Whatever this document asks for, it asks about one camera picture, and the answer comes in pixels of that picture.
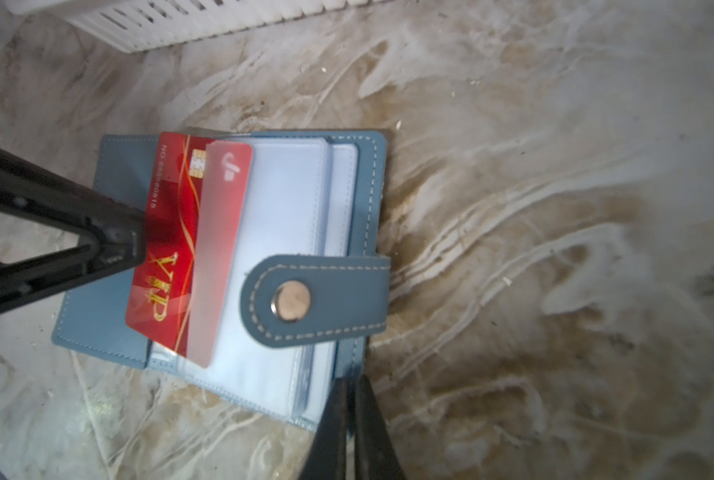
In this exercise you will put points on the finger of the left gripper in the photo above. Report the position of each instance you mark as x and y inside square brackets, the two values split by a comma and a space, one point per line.
[111, 234]

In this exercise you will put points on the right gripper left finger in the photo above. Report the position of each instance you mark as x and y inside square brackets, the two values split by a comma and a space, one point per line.
[327, 456]

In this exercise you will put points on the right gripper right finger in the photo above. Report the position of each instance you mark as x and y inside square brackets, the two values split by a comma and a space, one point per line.
[375, 455]

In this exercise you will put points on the red VIP credit card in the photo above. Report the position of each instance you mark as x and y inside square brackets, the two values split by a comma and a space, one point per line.
[192, 221]

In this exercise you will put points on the white plastic mesh basket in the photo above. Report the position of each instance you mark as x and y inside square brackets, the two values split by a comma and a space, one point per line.
[140, 25]

